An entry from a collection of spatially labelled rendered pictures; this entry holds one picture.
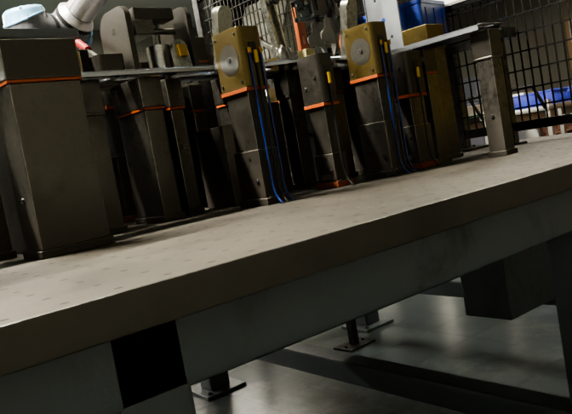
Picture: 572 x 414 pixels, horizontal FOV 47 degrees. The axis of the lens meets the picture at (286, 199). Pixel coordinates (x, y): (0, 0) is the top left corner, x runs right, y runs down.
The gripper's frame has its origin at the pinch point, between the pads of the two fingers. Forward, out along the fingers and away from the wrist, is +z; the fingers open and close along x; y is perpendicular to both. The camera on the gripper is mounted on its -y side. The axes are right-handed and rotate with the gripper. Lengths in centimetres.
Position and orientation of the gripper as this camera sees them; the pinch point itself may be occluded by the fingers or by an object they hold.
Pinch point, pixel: (332, 50)
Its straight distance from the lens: 170.1
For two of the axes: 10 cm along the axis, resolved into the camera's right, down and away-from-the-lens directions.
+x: 6.6, -0.6, -7.5
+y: -7.1, 2.8, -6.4
